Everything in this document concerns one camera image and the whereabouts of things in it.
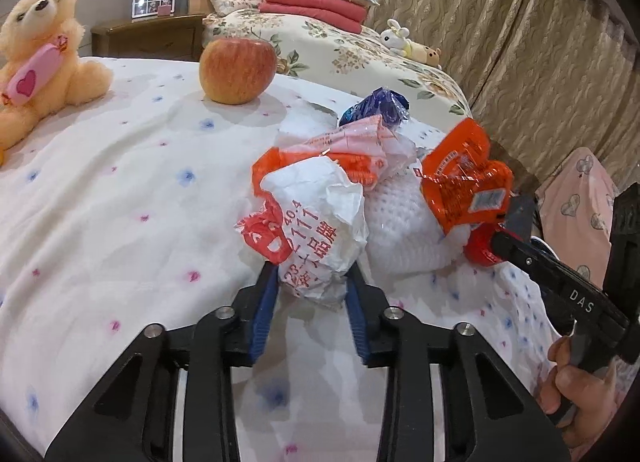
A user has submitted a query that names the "white foam fruit net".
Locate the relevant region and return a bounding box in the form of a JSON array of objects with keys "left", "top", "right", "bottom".
[{"left": 362, "top": 162, "right": 476, "bottom": 275}]

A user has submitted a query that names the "white paper wrapper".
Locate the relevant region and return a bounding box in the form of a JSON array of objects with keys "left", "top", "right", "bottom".
[{"left": 235, "top": 149, "right": 371, "bottom": 310}]

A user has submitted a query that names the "floral bed cover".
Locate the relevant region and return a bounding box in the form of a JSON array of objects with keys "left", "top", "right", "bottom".
[{"left": 202, "top": 12, "right": 473, "bottom": 117}]

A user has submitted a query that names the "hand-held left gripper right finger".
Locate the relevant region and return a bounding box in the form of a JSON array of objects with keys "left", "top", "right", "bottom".
[{"left": 345, "top": 264, "right": 571, "bottom": 462}]

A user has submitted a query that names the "cream teddy bear plush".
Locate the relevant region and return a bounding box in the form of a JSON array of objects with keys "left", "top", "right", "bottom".
[{"left": 0, "top": 0, "right": 115, "bottom": 153}]

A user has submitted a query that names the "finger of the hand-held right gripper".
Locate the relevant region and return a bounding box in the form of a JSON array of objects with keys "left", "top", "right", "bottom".
[
  {"left": 490, "top": 229, "right": 556, "bottom": 275},
  {"left": 506, "top": 195, "right": 540, "bottom": 241}
]

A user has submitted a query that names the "pink heart print cloth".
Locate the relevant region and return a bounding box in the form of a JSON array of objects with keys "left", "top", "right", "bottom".
[{"left": 540, "top": 147, "right": 621, "bottom": 283}]

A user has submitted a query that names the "folded red blanket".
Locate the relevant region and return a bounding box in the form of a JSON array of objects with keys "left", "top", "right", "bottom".
[{"left": 259, "top": 0, "right": 368, "bottom": 34}]

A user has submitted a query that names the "wooden nightstand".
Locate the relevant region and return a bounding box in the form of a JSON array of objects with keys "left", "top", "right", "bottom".
[{"left": 91, "top": 14, "right": 207, "bottom": 61}]

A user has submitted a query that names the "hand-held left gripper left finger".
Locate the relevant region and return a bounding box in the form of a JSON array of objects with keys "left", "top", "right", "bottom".
[{"left": 45, "top": 262, "right": 281, "bottom": 462}]

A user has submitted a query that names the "pink white plastic wrapper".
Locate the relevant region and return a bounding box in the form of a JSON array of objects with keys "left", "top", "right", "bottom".
[{"left": 277, "top": 114, "right": 418, "bottom": 187}]

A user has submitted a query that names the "person's right hand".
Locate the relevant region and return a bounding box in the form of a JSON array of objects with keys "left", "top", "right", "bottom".
[{"left": 536, "top": 337, "right": 627, "bottom": 449}]

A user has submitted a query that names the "orange snack packet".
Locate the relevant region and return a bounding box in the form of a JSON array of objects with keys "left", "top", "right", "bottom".
[{"left": 420, "top": 118, "right": 516, "bottom": 267}]

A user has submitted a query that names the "blue snack packet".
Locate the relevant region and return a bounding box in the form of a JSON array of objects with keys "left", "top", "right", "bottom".
[{"left": 339, "top": 86, "right": 411, "bottom": 130}]

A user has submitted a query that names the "white bunny plush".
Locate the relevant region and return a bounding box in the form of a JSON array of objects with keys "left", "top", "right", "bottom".
[{"left": 380, "top": 19, "right": 412, "bottom": 55}]

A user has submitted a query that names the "red yellow apple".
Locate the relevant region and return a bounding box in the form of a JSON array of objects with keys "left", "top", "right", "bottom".
[{"left": 199, "top": 38, "right": 278, "bottom": 105}]

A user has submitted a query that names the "beige patterned curtain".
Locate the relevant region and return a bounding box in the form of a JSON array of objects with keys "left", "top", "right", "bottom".
[{"left": 245, "top": 0, "right": 640, "bottom": 183}]

